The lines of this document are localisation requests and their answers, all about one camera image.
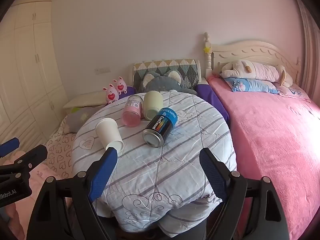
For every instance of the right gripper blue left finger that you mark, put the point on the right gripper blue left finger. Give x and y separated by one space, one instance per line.
49 219

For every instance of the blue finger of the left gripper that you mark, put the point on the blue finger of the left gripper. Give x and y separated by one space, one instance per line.
9 146
22 166

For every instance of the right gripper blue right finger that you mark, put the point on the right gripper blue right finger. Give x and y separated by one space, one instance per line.
266 219

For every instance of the pale green cup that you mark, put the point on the pale green cup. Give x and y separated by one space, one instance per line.
153 102

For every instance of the white paper cup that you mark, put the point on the white paper cup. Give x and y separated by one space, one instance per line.
108 133

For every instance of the pink clear plastic cup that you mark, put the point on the pink clear plastic cup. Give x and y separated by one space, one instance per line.
132 112

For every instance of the heart pattern bed sheet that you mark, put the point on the heart pattern bed sheet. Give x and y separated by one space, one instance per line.
59 148

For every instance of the cream wardrobe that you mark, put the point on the cream wardrobe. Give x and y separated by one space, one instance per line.
32 93

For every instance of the grey flower pillow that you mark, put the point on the grey flower pillow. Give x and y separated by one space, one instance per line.
78 118

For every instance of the pink fleece blanket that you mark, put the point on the pink fleece blanket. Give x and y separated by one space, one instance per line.
277 137

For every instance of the striped light blue quilt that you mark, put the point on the striped light blue quilt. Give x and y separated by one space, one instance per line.
165 186

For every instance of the front pink bunny toy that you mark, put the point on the front pink bunny toy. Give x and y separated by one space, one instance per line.
111 94

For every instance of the pink bunny toy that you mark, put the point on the pink bunny toy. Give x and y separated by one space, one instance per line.
111 94
120 85

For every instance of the blue black CoolTowel can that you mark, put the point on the blue black CoolTowel can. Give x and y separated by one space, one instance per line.
160 127

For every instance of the rear pink bunny toy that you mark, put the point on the rear pink bunny toy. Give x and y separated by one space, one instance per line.
120 85

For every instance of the blue cartoon pillow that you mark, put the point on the blue cartoon pillow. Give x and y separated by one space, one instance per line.
251 85

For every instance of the pink curtain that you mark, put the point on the pink curtain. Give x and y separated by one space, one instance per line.
310 73

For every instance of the white pink plush dog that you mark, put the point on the white pink plush dog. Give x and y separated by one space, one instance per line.
253 70

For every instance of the grey cat plush cushion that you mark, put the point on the grey cat plush cushion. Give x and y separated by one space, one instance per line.
172 80

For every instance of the quilted diamond pattern headboard cover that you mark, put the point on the quilted diamond pattern headboard cover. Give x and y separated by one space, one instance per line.
189 69

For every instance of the cream wooden bed headboard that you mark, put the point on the cream wooden bed headboard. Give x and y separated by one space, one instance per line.
216 56

